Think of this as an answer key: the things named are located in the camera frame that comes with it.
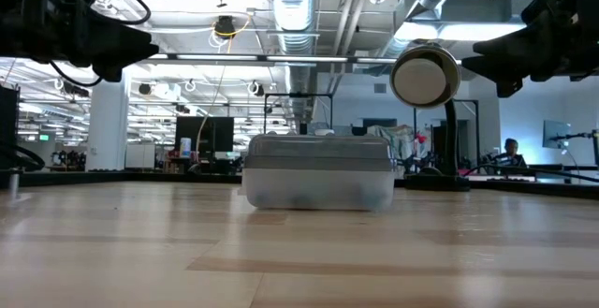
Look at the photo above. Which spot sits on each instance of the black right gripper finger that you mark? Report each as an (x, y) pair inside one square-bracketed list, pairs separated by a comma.
[(507, 57)]

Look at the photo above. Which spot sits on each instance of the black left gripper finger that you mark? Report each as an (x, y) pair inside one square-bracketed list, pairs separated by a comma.
[(119, 46)]

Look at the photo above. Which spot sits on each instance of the clear plastic pen box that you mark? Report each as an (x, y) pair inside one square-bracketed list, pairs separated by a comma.
[(318, 151)]

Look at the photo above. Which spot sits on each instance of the clear plastic supply box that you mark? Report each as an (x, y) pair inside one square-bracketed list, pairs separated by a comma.
[(318, 191)]

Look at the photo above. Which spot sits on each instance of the monitor on black arm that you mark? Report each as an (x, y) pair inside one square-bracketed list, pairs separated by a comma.
[(554, 135)]

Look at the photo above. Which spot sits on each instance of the black desk lamp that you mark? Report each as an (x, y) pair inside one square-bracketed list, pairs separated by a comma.
[(423, 81)]

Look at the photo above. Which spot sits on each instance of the person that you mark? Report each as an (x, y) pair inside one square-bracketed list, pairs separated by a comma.
[(511, 151)]

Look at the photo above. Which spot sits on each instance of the long ceiling light strip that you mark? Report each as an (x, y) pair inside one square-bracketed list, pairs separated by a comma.
[(215, 57)]

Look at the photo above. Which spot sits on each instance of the dark cabinet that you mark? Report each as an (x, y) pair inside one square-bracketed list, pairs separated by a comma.
[(8, 121)]

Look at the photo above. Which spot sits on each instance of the white cabinet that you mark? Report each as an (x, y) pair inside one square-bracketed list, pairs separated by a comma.
[(140, 156)]

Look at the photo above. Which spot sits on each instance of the white canister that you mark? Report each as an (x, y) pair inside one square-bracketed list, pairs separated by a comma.
[(185, 148)]

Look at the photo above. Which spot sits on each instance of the black computer monitor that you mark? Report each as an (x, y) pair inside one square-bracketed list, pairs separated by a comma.
[(203, 137)]

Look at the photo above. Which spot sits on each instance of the pale draped cloth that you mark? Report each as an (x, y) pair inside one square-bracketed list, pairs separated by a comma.
[(402, 149)]

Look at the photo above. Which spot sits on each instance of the black ceiling camera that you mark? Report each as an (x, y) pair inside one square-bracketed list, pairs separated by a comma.
[(225, 27)]

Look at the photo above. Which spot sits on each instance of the grey metal post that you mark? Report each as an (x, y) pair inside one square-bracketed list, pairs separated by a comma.
[(14, 184)]

